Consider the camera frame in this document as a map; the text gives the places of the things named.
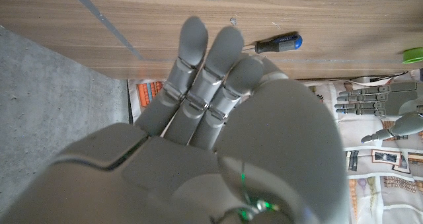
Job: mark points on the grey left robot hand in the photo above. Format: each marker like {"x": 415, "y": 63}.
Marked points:
{"x": 396, "y": 100}

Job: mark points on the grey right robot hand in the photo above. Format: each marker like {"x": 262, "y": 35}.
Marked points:
{"x": 198, "y": 171}

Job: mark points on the green plastic cap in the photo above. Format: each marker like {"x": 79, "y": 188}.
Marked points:
{"x": 413, "y": 55}

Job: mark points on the small metal screw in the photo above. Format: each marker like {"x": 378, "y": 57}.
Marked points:
{"x": 233, "y": 21}

